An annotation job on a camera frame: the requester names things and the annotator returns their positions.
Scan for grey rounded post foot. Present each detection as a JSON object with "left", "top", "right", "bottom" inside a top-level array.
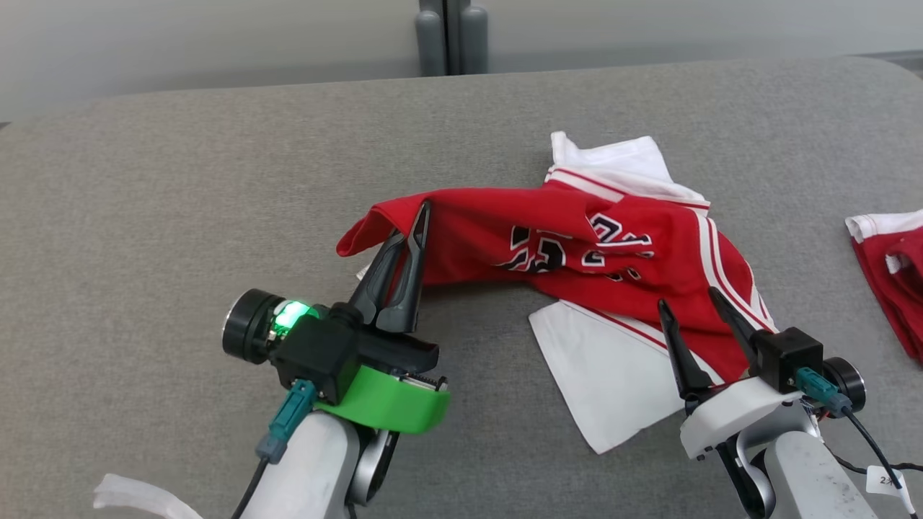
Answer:
[
  {"left": 459, "top": 6, "right": 490, "bottom": 75},
  {"left": 415, "top": 9, "right": 448, "bottom": 77}
]

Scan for white paper cable tag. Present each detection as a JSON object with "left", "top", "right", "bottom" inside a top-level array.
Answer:
[{"left": 865, "top": 465, "right": 906, "bottom": 498}]

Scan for red and white basketball jersey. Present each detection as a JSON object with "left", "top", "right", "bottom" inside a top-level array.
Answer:
[{"left": 337, "top": 132, "right": 780, "bottom": 455}]

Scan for teal cable connector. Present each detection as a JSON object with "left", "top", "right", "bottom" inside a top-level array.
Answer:
[
  {"left": 256, "top": 380, "right": 318, "bottom": 464},
  {"left": 795, "top": 366, "right": 852, "bottom": 420}
]

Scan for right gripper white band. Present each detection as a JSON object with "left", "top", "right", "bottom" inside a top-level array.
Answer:
[{"left": 658, "top": 287, "right": 866, "bottom": 460}]

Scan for grey fabric sofa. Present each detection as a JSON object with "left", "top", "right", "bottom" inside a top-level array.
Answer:
[{"left": 0, "top": 56, "right": 923, "bottom": 519}]

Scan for left teal cable connector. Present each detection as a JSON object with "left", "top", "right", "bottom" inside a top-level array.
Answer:
[{"left": 256, "top": 380, "right": 318, "bottom": 464}]

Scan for right black camera cable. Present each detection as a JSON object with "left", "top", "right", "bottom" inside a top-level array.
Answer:
[{"left": 840, "top": 411, "right": 922, "bottom": 519}]

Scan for right teal cable connector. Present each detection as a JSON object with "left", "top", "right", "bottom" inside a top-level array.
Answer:
[{"left": 795, "top": 366, "right": 852, "bottom": 420}]

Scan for grey vertical frame post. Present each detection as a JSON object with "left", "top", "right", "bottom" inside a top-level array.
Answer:
[{"left": 418, "top": 0, "right": 485, "bottom": 76}]

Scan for white tape strip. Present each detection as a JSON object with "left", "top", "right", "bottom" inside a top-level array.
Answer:
[{"left": 92, "top": 474, "right": 203, "bottom": 519}]

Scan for black camera cable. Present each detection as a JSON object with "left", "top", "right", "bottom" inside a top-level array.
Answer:
[
  {"left": 840, "top": 411, "right": 922, "bottom": 519},
  {"left": 231, "top": 458, "right": 271, "bottom": 519}
]

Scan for red shorts with white stripe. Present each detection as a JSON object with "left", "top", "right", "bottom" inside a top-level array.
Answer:
[{"left": 845, "top": 209, "right": 923, "bottom": 365}]

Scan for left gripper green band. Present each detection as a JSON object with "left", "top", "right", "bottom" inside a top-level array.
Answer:
[{"left": 222, "top": 200, "right": 449, "bottom": 435}]

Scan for left black camera cable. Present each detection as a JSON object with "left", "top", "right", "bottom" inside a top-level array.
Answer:
[{"left": 231, "top": 458, "right": 271, "bottom": 519}]

